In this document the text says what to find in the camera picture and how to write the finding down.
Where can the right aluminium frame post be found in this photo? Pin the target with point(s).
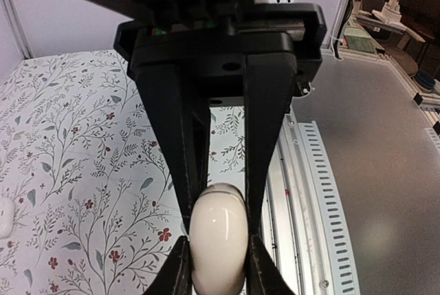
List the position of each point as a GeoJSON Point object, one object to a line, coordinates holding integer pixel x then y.
{"type": "Point", "coordinates": [13, 20]}

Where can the white earbud on mat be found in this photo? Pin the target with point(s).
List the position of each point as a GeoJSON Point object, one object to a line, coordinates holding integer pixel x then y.
{"type": "Point", "coordinates": [7, 211]}

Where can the floral patterned mat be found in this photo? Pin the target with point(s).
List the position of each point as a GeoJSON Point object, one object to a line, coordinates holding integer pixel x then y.
{"type": "Point", "coordinates": [95, 206]}

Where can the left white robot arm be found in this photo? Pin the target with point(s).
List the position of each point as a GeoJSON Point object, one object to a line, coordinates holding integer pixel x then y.
{"type": "Point", "coordinates": [216, 60]}

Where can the white earbud charging case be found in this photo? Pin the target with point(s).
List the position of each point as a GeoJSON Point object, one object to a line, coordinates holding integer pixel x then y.
{"type": "Point", "coordinates": [218, 239]}

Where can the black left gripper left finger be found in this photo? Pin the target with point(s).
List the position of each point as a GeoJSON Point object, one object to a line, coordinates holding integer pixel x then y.
{"type": "Point", "coordinates": [180, 118]}

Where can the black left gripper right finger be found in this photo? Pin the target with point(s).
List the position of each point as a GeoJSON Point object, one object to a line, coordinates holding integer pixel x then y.
{"type": "Point", "coordinates": [267, 91]}

